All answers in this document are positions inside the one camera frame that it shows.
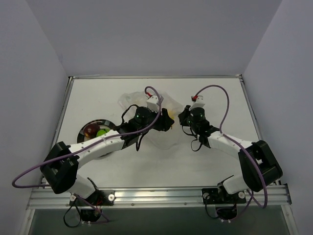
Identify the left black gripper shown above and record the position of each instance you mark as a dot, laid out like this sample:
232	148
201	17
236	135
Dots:
164	121

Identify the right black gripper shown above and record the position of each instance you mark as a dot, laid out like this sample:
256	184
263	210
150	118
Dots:
184	117

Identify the yellow fake lemon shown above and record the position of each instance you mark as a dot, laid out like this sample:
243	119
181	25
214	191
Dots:
172	114

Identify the green fake lime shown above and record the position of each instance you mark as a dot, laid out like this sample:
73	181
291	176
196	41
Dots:
102	132

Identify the dark red fake fruit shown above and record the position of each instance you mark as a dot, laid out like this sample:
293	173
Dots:
90	130

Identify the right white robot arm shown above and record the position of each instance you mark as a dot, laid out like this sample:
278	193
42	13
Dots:
259	167

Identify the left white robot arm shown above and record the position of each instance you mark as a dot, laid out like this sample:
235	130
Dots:
64	161

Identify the round plate with dark rim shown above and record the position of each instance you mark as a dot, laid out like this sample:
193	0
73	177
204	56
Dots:
102	123

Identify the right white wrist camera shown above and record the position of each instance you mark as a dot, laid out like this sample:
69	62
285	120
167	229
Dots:
198	102

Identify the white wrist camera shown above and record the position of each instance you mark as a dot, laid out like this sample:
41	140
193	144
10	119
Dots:
153	103
198	102

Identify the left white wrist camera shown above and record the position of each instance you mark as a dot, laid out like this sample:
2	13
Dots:
153	103

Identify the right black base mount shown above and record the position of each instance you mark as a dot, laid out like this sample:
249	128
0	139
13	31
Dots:
219	195

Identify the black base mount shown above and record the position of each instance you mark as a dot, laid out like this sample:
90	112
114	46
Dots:
219	195
101	197

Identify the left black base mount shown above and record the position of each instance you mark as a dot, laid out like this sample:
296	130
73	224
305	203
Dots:
101	197

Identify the aluminium front rail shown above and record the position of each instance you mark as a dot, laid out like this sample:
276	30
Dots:
44	198

